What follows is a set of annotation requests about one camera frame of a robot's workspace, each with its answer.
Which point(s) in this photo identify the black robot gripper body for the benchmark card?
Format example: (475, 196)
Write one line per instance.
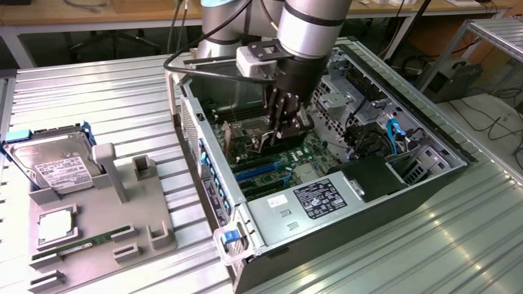
(300, 76)

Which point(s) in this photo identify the graphics card with black cooler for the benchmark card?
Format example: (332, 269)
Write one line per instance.
(286, 147)

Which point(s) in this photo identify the green motherboard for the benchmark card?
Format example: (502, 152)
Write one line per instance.
(310, 147)

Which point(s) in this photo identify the black RAM slot bank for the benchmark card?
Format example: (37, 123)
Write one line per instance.
(239, 111)

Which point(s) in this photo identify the silver drive cage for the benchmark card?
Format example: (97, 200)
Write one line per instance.
(343, 104)

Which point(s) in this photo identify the silver chipset heatsink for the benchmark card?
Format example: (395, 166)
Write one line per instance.
(308, 172)

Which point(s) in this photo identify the blue expansion slot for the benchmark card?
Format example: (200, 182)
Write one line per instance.
(258, 172)

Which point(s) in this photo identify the black expansion slot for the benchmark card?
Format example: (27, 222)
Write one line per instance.
(262, 187)

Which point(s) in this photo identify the blue card retainer strip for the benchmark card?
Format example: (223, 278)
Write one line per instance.
(203, 159)

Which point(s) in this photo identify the black plastic air shroud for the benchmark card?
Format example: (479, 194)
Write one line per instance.
(367, 180)

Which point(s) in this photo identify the grey power supply unit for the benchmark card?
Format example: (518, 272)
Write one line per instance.
(278, 220)

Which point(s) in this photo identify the silver disk bay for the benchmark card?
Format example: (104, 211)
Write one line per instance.
(428, 162)

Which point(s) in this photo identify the open black PC case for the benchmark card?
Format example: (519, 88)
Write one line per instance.
(367, 220)

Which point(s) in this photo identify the black box on floor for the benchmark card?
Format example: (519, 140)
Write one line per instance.
(458, 79)

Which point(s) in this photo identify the blue case latch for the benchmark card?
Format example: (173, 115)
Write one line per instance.
(229, 237)

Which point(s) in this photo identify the black office chair base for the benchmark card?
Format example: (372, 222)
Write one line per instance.
(116, 39)

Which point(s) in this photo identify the hard disk drive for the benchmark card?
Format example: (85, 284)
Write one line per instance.
(87, 134)

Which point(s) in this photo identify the wooden desk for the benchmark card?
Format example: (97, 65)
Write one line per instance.
(123, 15)

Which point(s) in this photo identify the metal slat side table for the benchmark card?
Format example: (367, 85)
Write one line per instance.
(498, 30)

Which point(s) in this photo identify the grey parts rack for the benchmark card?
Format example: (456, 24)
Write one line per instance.
(93, 220)

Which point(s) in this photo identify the silver hard disk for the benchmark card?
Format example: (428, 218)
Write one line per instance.
(48, 159)

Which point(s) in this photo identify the loose green RAM stick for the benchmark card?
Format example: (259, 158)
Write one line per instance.
(97, 240)

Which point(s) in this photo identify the silver CPU chip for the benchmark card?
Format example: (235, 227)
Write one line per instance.
(57, 226)

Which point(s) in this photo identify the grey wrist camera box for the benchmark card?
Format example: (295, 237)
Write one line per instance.
(254, 65)

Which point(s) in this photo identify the grey aluminium frame post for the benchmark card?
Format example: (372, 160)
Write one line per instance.
(7, 101)

